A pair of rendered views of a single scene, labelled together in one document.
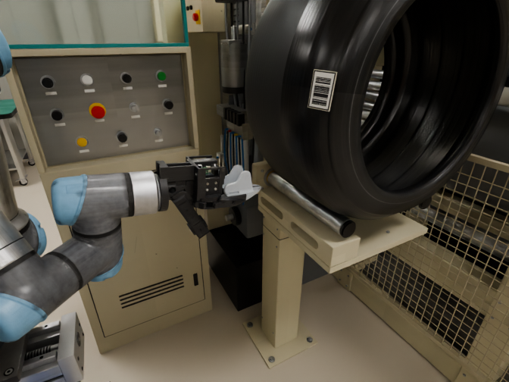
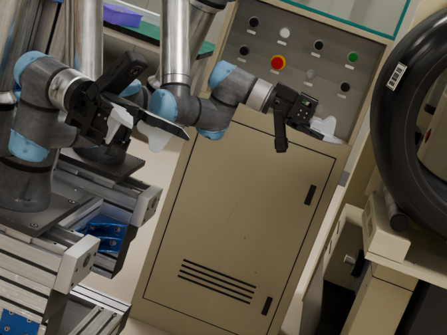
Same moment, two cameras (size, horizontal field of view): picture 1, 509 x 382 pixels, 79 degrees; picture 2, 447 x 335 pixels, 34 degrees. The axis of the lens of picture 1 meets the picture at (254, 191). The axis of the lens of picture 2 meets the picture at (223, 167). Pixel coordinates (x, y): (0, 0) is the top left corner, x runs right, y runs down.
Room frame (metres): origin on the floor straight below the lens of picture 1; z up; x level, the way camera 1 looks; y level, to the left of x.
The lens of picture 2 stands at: (-1.05, -0.76, 1.35)
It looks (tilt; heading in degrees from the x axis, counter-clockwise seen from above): 16 degrees down; 33
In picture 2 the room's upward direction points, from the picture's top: 19 degrees clockwise
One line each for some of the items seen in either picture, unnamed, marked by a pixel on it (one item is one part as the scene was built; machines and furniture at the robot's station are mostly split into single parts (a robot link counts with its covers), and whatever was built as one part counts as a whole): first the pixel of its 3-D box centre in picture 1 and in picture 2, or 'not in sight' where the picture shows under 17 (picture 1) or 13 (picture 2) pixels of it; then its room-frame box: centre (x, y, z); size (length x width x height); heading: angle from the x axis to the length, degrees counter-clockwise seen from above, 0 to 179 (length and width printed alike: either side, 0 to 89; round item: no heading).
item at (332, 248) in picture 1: (301, 218); (385, 224); (0.76, -0.14, 0.84); 0.36 x 0.09 x 0.06; 28
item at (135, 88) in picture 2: not in sight; (117, 100); (0.43, 0.60, 0.88); 0.13 x 0.12 x 0.14; 160
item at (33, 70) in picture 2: not in sight; (45, 79); (-0.16, 0.24, 1.04); 0.11 x 0.08 x 0.09; 90
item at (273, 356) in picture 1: (279, 332); not in sight; (1.04, -0.12, 0.01); 0.27 x 0.27 x 0.02; 28
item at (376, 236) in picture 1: (337, 217); (430, 256); (0.82, -0.26, 0.80); 0.37 x 0.36 x 0.02; 118
